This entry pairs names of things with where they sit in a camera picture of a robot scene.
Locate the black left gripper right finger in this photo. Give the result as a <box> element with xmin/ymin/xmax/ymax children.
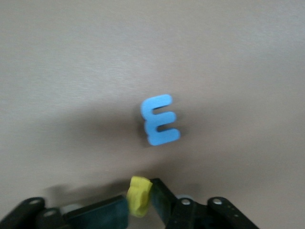
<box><xmin>150</xmin><ymin>177</ymin><xmax>260</xmax><ymax>229</ymax></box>

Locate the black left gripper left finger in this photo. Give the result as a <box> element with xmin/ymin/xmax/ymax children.
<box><xmin>0</xmin><ymin>195</ymin><xmax>130</xmax><ymax>229</ymax></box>

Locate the yellow foam letter d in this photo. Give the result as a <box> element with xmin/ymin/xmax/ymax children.
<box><xmin>126</xmin><ymin>176</ymin><xmax>153</xmax><ymax>218</ymax></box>

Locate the blue foam letter m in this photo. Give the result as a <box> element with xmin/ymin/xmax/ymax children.
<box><xmin>140</xmin><ymin>94</ymin><xmax>181</xmax><ymax>146</ymax></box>

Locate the brown table cover sheet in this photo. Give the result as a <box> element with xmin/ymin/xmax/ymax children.
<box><xmin>0</xmin><ymin>0</ymin><xmax>305</xmax><ymax>229</ymax></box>

